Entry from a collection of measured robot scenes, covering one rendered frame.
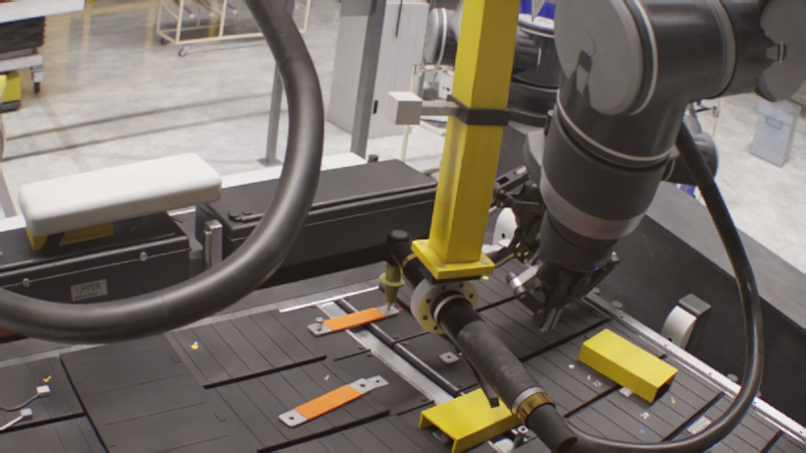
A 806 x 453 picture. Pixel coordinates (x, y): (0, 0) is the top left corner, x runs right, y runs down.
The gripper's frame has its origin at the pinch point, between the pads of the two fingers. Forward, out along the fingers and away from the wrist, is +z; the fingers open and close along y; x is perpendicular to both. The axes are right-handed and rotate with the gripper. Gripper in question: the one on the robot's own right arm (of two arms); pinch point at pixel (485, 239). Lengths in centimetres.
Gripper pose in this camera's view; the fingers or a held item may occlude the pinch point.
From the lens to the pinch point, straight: 112.8
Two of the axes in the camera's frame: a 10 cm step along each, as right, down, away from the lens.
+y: 3.5, 7.6, 5.5
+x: -3.7, -4.3, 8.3
